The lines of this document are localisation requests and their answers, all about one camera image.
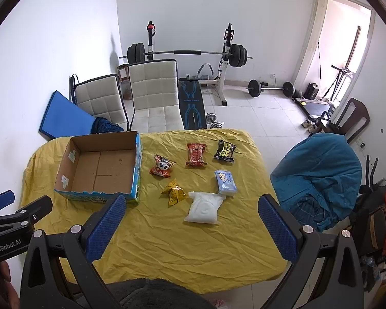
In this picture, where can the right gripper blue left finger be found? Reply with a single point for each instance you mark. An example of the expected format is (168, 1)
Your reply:
(83, 244)

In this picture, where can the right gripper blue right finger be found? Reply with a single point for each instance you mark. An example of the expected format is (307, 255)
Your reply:
(295, 246)

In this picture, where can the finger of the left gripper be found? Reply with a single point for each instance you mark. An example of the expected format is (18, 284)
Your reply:
(6, 198)

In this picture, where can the light blue tissue packet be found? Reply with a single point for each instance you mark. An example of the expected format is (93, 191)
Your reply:
(225, 183)

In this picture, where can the white plastic bag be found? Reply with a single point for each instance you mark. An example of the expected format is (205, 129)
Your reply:
(204, 207)

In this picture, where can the yellow snack packet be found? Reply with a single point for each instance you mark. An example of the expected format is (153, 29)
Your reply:
(174, 193)

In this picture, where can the panda snack packet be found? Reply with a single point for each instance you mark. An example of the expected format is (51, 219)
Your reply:
(162, 167)

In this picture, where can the black shoe wipes packet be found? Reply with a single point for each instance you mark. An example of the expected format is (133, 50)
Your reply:
(225, 151)

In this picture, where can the red snack packet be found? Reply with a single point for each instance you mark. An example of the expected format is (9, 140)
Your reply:
(195, 153)

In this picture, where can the person's hand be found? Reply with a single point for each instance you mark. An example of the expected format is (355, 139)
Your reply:
(12, 297)

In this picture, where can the teal cloth covered chair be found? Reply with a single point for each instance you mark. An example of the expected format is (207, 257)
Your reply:
(318, 180)

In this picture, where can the black backpack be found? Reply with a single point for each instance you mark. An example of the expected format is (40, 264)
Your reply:
(368, 218)

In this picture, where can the open cardboard box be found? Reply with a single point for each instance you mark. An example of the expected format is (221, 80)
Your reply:
(97, 167)

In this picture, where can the yellow tablecloth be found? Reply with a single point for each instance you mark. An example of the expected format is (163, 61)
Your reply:
(153, 240)

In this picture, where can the blue foam mat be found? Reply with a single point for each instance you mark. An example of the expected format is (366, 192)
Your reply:
(62, 118)

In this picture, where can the dark blue cloth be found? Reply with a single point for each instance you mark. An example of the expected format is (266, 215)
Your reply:
(103, 125)

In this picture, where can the black treadmill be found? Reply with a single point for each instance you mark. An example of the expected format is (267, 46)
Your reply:
(314, 109)

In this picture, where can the dark wooden chair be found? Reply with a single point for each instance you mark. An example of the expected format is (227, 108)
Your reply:
(351, 122)

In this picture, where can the white padded chair left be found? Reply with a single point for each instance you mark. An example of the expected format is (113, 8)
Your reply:
(102, 97)

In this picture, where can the white padded chair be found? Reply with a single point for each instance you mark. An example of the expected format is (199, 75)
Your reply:
(102, 97)
(154, 90)

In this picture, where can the chrome dumbbell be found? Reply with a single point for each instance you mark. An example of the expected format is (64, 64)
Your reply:
(212, 122)

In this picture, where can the floor barbell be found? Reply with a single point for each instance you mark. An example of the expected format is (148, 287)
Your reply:
(255, 88)

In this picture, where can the black blue weight bench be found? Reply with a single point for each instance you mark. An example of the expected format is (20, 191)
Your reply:
(191, 104)

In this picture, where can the white padded chair right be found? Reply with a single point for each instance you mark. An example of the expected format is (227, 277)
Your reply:
(154, 90)

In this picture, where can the barbell on rack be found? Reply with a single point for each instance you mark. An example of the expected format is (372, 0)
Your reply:
(237, 56)

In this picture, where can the white weight rack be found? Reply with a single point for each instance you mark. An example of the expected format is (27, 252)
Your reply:
(218, 81)

